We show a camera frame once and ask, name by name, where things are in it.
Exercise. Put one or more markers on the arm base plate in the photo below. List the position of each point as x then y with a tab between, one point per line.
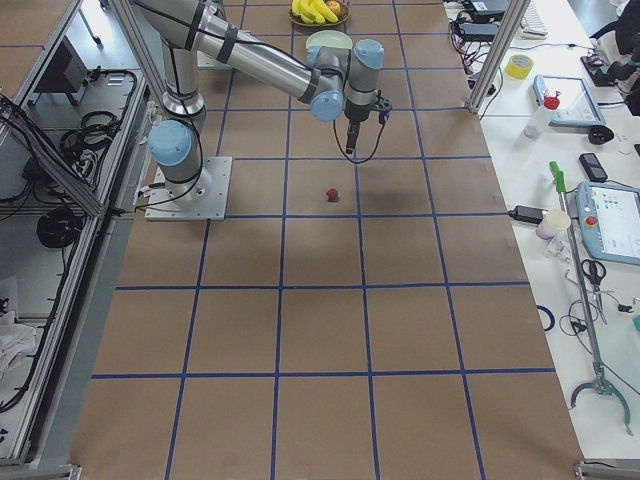
206	200

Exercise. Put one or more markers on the yellow tape roll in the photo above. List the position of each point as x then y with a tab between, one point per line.
519	66

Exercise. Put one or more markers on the teach pendant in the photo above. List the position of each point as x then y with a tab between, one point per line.
609	221
578	106

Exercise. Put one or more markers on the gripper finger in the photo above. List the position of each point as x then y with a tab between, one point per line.
351	142

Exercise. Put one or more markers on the black power adapter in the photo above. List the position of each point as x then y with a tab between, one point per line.
527	214

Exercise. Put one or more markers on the teach pendant far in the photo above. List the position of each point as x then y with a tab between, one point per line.
578	106

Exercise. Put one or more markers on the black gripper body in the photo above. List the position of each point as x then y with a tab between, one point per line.
356	113

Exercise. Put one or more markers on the red apple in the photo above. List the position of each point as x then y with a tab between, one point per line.
334	6

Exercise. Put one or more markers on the yellow banana bunch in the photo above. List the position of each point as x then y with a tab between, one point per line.
313	12

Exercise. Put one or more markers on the reacher grabber tool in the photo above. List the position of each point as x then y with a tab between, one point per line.
599	384

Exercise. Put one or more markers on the plastic bottle red cap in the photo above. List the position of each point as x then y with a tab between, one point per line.
540	120

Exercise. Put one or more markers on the teach pendant near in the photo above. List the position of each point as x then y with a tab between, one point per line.
609	221

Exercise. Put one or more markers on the aluminium frame post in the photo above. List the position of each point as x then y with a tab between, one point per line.
507	30

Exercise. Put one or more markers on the strawberry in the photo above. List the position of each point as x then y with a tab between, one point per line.
332	195

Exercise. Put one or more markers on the black small bowl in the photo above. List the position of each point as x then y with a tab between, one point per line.
600	135

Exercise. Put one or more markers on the black scissors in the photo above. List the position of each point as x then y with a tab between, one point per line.
595	272

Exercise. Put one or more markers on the light green plate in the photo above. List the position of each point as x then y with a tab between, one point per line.
329	38

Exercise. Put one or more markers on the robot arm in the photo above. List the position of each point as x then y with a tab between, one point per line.
336	78

